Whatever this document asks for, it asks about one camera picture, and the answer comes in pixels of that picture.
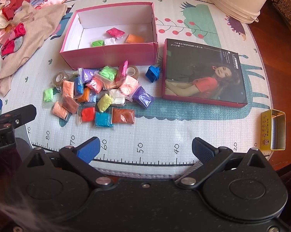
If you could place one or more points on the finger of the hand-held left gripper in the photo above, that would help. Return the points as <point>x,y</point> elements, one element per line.
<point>20,113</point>

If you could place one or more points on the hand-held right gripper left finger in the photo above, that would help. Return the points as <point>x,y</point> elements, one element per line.
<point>89,149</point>

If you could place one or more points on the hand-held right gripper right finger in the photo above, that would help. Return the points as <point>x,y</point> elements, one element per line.
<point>203,149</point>

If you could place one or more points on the pile of colourful clay packets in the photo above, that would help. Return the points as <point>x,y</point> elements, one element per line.
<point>104,94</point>

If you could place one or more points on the dark photo print box lid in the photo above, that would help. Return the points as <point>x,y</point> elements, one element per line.
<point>203,77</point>

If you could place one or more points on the pink cardboard box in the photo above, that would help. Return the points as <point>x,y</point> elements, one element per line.
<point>106,53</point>

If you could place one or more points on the animal print play mat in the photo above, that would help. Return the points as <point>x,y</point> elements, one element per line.
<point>160,130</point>

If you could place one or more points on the clear tape roll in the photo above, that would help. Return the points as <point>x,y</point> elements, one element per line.
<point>133,71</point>
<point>59,77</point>

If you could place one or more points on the yellow tin box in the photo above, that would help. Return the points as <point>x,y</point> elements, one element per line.
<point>266,130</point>

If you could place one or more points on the beige knitted cloth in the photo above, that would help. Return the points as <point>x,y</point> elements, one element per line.
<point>36,26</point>

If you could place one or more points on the blue plastic mould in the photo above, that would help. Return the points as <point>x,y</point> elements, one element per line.
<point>152,73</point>

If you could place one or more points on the green clay packet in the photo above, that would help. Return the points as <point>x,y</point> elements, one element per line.
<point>97,43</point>

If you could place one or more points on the white clay packet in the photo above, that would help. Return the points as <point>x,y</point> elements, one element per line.
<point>111,41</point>

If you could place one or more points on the heap of colourful clothes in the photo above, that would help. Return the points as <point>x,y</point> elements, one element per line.
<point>17,2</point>

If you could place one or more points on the orange clay packet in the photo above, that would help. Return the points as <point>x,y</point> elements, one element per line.
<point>134,38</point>

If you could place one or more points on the pink clay packet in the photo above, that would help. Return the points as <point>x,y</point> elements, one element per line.
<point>115,32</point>

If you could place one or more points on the white plastic bucket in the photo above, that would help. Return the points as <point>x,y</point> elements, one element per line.
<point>232,0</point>

